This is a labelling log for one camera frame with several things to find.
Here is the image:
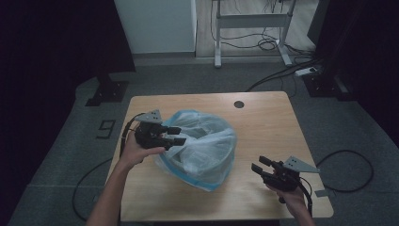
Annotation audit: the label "black stand base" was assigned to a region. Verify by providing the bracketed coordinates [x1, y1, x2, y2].
[302, 70, 356, 102]
[85, 73, 130, 107]

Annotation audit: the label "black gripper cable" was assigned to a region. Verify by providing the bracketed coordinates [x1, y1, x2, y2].
[299, 150, 375, 218]
[72, 112, 146, 221]

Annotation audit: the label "desk with white metal frame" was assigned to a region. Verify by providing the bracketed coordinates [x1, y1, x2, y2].
[213, 0, 297, 69]

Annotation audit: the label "white blue-edged plastic bag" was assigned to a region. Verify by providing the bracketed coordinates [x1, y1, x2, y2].
[153, 108, 238, 193]

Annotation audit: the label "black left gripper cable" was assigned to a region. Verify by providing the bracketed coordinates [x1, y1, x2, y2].
[72, 112, 146, 221]

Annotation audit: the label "white cabinet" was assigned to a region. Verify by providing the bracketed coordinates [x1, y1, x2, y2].
[113, 0, 198, 55]

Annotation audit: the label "white power strip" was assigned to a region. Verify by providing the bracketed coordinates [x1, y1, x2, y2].
[295, 66, 318, 77]

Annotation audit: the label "black curtain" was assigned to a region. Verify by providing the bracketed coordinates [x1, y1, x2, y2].
[0, 0, 136, 220]
[307, 0, 399, 149]

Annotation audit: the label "thick black floor cable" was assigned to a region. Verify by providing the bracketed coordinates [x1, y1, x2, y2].
[245, 58, 323, 93]

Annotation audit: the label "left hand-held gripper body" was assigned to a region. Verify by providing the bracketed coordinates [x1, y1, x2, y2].
[135, 108, 169, 151]

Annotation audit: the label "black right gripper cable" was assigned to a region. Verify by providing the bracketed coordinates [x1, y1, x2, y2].
[299, 150, 375, 218]

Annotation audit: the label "person's right hand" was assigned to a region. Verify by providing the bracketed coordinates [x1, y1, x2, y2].
[266, 185, 310, 216]

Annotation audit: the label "tangled thin black cables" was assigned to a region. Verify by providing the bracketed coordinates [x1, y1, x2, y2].
[209, 0, 314, 54]

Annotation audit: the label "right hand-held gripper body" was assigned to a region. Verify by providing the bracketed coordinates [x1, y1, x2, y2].
[262, 155, 320, 192]

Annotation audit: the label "person's left hand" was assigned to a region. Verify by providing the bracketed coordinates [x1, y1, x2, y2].
[118, 135, 166, 172]

